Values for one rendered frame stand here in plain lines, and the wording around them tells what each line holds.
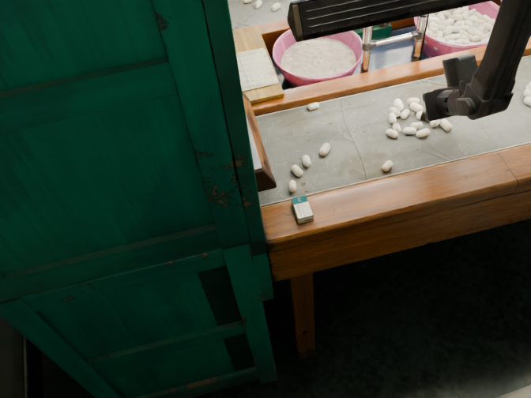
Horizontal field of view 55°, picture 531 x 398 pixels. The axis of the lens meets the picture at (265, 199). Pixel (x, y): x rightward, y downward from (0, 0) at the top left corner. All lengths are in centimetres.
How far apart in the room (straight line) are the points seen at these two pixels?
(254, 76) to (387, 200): 54
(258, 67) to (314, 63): 17
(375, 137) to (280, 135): 24
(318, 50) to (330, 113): 29
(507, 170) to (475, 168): 7
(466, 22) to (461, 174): 64
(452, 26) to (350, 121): 51
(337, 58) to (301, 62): 11
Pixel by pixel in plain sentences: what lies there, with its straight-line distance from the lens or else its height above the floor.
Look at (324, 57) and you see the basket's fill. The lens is 160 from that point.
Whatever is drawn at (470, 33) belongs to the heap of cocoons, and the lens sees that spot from 173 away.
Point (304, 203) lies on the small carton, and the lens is 115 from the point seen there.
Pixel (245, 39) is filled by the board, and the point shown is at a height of 78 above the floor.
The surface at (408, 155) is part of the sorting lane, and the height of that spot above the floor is 74.
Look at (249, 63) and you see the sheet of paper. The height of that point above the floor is 78.
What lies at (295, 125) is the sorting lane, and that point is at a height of 74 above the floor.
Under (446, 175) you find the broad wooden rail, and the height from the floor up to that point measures 76.
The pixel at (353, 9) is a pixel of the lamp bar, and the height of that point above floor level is 108.
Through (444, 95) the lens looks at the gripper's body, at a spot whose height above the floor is 91.
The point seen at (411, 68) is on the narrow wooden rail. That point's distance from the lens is 152.
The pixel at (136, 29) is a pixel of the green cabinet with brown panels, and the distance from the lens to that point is 69.
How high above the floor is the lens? 170
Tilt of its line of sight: 52 degrees down
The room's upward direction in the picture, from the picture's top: 8 degrees counter-clockwise
